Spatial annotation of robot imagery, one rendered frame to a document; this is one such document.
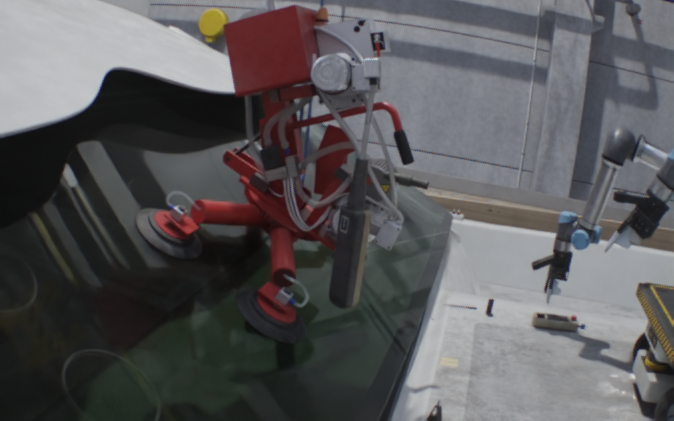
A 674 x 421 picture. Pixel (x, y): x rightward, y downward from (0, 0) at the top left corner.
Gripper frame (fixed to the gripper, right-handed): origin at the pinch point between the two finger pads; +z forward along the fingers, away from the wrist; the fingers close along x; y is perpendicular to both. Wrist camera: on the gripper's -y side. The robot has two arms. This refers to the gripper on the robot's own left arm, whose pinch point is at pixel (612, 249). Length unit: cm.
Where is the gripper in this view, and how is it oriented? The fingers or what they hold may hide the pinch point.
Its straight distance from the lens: 182.6
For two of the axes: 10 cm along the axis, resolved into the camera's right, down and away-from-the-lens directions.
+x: 7.0, -0.1, 7.2
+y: 5.6, 6.2, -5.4
